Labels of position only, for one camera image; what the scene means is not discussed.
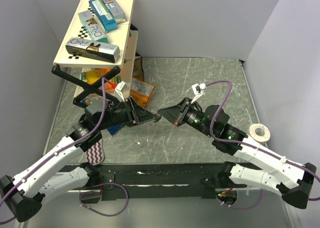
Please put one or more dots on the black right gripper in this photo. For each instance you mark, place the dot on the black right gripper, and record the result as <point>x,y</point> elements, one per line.
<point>176,114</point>

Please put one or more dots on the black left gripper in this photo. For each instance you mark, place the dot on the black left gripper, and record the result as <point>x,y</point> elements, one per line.
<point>136,114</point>

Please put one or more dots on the small padlock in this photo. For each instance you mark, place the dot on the small padlock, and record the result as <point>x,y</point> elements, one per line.
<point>157,119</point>

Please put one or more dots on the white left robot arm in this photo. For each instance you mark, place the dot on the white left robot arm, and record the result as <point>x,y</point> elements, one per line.
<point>25,193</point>

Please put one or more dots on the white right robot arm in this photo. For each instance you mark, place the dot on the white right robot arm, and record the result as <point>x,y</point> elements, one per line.
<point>290,180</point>

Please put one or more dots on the orange Kettle chips bag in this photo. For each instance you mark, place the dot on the orange Kettle chips bag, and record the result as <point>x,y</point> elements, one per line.
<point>141,91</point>

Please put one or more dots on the dark grey R&O box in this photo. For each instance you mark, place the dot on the dark grey R&O box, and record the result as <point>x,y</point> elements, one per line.
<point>93,49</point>

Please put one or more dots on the white tape roll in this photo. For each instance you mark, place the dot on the white tape roll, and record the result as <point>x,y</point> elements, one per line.
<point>260,133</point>

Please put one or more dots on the blue foil box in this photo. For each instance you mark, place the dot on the blue foil box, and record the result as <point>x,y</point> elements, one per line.
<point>104,15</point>

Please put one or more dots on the teal R&O box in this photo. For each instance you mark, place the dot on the teal R&O box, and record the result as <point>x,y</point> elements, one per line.
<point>92,27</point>

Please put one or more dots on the silver R&O box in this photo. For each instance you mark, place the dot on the silver R&O box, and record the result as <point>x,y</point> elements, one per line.
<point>115,10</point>

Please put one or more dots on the cream two-tier shelf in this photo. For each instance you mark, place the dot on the cream two-tier shelf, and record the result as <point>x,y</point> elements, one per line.
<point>125,37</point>

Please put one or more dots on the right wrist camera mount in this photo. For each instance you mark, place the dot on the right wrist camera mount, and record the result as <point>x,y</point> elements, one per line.
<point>198,90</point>

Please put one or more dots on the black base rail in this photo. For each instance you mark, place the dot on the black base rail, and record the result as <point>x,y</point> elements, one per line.
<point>163,180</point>

